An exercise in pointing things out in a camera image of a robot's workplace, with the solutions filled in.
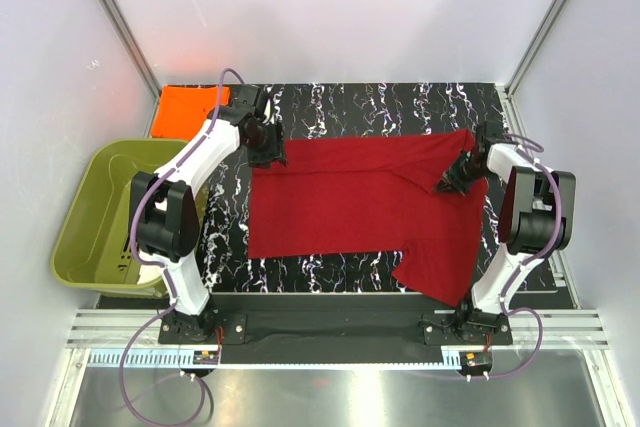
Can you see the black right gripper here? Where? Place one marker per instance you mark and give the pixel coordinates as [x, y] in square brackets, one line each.
[450, 182]

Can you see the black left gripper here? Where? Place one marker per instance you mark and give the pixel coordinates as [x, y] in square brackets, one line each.
[276, 151]

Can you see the red t shirt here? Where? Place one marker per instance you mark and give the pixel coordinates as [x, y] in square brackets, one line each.
[373, 194]

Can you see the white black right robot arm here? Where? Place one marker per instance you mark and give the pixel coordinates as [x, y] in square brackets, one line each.
[536, 220]

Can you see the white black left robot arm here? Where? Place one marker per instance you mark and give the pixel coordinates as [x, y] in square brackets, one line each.
[164, 225]

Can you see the folded orange t shirt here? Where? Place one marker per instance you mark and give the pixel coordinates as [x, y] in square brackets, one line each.
[182, 111]

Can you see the right orange connector block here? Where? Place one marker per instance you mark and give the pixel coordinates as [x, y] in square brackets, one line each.
[477, 359]

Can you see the orange connector block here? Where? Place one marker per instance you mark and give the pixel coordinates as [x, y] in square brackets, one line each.
[206, 357]
[477, 359]

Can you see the olive green plastic bin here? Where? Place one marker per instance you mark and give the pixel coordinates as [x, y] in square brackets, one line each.
[92, 251]

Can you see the left orange connector block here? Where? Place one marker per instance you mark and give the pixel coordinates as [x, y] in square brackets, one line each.
[206, 357]

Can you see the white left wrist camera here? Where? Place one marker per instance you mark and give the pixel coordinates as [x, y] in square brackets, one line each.
[269, 111]

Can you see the aluminium frame rail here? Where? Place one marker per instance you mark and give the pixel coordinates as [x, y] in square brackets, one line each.
[551, 329]

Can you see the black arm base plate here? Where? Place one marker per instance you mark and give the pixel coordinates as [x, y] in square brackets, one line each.
[305, 353]

